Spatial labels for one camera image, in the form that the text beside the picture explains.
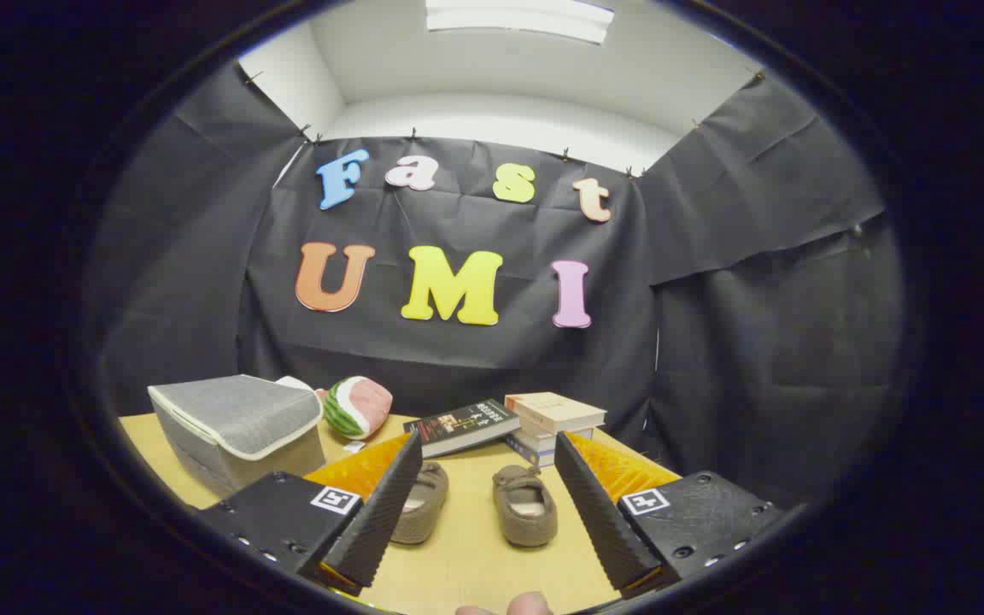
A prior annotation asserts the watermelon slice plush toy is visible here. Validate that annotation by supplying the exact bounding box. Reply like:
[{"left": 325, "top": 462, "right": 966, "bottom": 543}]
[{"left": 324, "top": 376, "right": 393, "bottom": 441}]

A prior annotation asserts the black backdrop cloth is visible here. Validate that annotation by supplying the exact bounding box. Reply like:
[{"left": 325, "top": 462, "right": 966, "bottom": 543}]
[{"left": 86, "top": 60, "right": 907, "bottom": 513}]

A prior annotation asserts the ceiling light panel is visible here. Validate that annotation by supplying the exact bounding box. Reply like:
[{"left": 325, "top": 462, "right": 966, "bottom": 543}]
[{"left": 425, "top": 0, "right": 615, "bottom": 45}]

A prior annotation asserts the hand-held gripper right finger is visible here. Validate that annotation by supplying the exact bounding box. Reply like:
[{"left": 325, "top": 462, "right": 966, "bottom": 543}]
[{"left": 553, "top": 430, "right": 788, "bottom": 599}]

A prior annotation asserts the black cover book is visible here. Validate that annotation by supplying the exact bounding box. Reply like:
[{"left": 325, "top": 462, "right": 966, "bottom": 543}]
[{"left": 403, "top": 398, "right": 520, "bottom": 460}]

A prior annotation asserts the beige cover book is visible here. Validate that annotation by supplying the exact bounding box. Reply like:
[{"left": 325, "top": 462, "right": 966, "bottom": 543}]
[{"left": 505, "top": 392, "right": 607, "bottom": 435}]

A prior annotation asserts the brown fuzzy slipper shoe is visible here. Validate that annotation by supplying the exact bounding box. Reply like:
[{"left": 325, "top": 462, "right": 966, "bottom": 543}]
[
  {"left": 492, "top": 465, "right": 559, "bottom": 548},
  {"left": 389, "top": 461, "right": 450, "bottom": 546}
]

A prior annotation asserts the blue cover book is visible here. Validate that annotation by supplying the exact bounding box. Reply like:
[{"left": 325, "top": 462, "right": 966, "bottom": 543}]
[{"left": 505, "top": 434, "right": 557, "bottom": 468}]

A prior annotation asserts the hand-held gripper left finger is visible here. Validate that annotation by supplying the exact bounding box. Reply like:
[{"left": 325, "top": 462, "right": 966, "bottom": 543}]
[{"left": 193, "top": 430, "right": 425, "bottom": 597}]

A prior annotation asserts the white cover book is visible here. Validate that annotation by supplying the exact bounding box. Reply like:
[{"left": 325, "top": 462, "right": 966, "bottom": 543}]
[{"left": 516, "top": 425, "right": 595, "bottom": 455}]

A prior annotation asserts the grey fabric storage box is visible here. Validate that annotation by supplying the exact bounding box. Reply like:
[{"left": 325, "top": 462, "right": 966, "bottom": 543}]
[{"left": 148, "top": 374, "right": 326, "bottom": 499}]

